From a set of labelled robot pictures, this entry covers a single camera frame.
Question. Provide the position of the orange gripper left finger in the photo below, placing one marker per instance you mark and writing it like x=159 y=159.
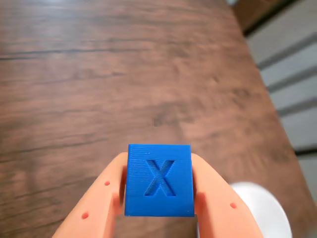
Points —
x=99 y=198

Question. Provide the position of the blue cube with X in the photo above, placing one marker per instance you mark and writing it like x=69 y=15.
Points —
x=159 y=181

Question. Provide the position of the white bowl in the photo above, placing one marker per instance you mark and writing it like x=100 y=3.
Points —
x=265 y=213

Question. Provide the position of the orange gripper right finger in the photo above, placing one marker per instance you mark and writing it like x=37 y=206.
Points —
x=223 y=203

